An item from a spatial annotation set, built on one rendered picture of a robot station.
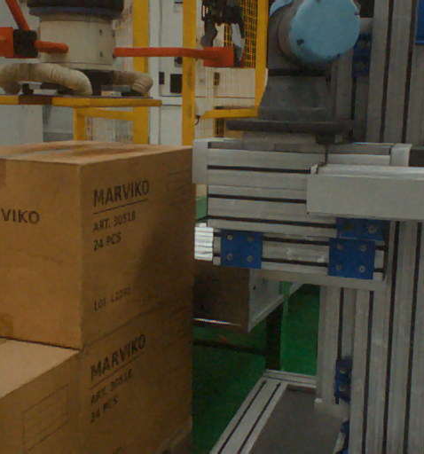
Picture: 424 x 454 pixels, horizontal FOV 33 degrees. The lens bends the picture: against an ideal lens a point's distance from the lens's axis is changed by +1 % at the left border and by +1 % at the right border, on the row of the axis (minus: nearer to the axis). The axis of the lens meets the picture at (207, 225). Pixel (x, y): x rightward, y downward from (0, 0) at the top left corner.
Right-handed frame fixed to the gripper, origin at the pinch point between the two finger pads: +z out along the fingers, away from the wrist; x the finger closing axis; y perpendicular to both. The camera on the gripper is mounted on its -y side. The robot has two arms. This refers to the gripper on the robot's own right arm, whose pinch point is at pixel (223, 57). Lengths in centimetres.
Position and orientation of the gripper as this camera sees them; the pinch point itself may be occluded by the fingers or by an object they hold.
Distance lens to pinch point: 197.6
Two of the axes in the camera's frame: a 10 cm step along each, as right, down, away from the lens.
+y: -4.0, 1.5, -9.0
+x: 9.1, 0.9, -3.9
